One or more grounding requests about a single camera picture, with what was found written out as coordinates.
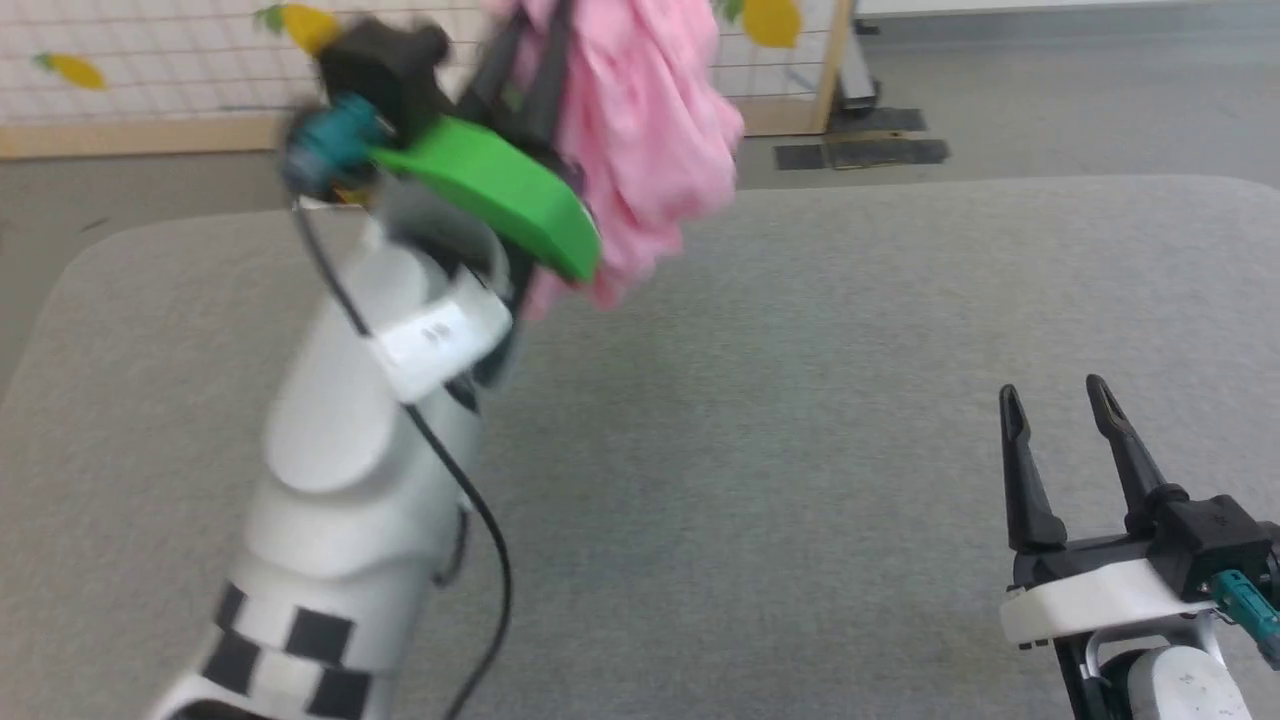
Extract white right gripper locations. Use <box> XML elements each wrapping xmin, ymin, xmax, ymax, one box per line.
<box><xmin>997</xmin><ymin>373</ymin><xmax>1218</xmax><ymax>651</ymax></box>

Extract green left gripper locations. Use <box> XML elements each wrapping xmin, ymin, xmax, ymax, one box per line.
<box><xmin>368</xmin><ymin>0</ymin><xmax>603</xmax><ymax>284</ymax></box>

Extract pink garment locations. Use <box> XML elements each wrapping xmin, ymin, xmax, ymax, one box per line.
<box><xmin>484</xmin><ymin>0</ymin><xmax>747</xmax><ymax>323</ymax></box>

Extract yellow lemon decoration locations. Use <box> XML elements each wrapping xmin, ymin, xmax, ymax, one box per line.
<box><xmin>33</xmin><ymin>51</ymin><xmax>108</xmax><ymax>92</ymax></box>
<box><xmin>253</xmin><ymin>2</ymin><xmax>343</xmax><ymax>58</ymax></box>

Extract grey metal stand base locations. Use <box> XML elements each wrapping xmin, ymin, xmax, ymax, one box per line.
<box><xmin>835</xmin><ymin>0</ymin><xmax>883</xmax><ymax>111</ymax></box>

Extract black mat with yellow edge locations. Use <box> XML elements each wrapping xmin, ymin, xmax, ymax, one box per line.
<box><xmin>825</xmin><ymin>137</ymin><xmax>952</xmax><ymax>170</ymax></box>

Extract black cable with teal plug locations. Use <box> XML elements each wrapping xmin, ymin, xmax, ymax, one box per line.
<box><xmin>1208</xmin><ymin>568</ymin><xmax>1280</xmax><ymax>669</ymax></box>
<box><xmin>282</xmin><ymin>93</ymin><xmax>515</xmax><ymax>720</ymax></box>

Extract wire mesh wood-framed fence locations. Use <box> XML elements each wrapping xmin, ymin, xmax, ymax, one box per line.
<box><xmin>0</xmin><ymin>0</ymin><xmax>857</xmax><ymax>161</ymax></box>

